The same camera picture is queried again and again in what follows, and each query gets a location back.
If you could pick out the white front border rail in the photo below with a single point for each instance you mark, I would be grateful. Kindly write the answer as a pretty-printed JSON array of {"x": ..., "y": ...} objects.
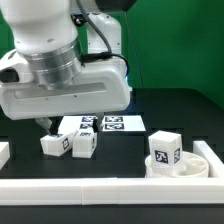
[{"x": 115, "y": 191}]

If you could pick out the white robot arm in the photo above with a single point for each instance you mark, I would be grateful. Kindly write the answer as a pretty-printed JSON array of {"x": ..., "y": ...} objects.
[{"x": 66, "y": 59}]

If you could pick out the white marker sheet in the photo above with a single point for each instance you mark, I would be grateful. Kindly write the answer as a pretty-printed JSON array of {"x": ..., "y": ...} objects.
[{"x": 111, "y": 123}]

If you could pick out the white left border rail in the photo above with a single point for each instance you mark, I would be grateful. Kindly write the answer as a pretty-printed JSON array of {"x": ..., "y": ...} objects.
[{"x": 4, "y": 153}]

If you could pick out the white round stool seat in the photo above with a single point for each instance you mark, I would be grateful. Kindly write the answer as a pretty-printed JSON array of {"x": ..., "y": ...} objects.
[{"x": 182, "y": 164}]

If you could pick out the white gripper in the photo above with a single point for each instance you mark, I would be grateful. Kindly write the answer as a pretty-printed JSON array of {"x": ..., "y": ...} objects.
[{"x": 100, "y": 87}]

